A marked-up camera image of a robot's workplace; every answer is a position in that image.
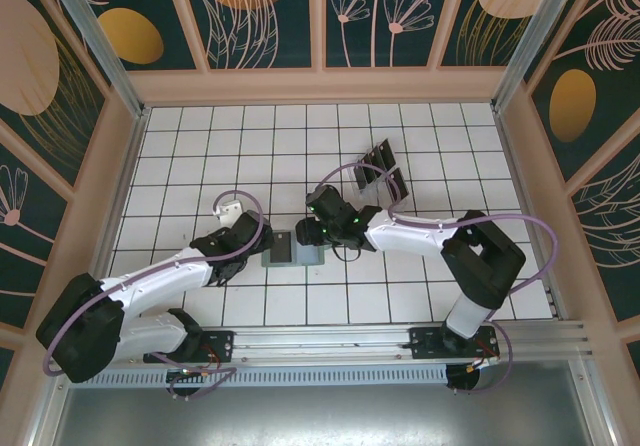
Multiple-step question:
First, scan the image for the thin black cable loop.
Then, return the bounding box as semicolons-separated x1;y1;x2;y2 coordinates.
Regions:
331;243;362;264

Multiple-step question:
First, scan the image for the aluminium mounting rail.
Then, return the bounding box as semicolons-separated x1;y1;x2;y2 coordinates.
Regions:
49;319;589;367

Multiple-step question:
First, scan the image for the aluminium corner post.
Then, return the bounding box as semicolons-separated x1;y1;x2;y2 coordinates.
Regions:
42;0;151;120
489;0;576;112

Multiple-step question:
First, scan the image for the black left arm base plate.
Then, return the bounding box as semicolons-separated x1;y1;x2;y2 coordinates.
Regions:
143;330;235;365

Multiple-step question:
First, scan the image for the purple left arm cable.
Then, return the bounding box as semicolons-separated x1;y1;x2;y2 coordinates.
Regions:
42;189;266;402

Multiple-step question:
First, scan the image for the clear acrylic card stand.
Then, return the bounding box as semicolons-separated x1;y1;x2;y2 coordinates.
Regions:
349;137;412;208

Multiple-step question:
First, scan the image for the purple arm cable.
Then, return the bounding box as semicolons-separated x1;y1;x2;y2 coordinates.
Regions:
314;163;559;397
42;189;266;402

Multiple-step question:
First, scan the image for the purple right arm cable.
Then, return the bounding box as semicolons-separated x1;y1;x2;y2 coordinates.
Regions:
314;163;559;397

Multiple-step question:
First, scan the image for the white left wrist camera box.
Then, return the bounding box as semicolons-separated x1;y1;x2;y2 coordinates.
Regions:
213;200;245;228

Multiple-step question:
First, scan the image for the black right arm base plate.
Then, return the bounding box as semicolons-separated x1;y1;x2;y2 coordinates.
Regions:
408;326;501;362

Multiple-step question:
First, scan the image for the red power wire with connector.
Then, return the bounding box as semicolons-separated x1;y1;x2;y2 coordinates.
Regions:
467;348;501;373
167;350;224;385

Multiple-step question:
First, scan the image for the grey slotted cable duct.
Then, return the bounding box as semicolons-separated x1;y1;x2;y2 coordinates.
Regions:
67;365;449;388

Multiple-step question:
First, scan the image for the grey metal sheet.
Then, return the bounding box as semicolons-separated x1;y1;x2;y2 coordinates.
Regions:
49;358;616;446

